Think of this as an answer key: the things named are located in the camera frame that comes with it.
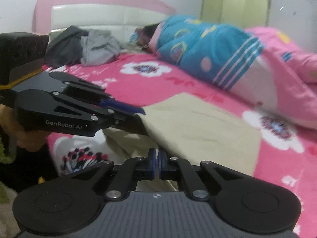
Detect beige trousers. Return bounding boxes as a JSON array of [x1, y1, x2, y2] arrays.
[[102, 92, 263, 192]]

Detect blue pink floral quilt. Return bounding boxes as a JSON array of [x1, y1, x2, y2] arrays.
[[149, 15, 316, 129]]

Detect pink floral bed sheet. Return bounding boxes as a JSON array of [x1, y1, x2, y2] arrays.
[[59, 54, 316, 237]]

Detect grey sweatshirt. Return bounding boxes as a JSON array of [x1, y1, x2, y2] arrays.
[[80, 30, 121, 67]]

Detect sleeping person head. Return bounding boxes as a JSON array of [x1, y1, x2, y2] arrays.
[[128, 24, 159, 53]]

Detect person left hand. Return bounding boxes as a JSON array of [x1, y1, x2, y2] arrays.
[[1, 104, 51, 152]]

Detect black garment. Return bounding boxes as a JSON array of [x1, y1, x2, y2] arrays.
[[44, 25, 89, 68]]

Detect yellow-green wardrobe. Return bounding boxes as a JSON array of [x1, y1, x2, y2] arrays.
[[201, 0, 270, 29]]

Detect pink white headboard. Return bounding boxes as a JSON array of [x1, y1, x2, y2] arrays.
[[32, 0, 176, 42]]

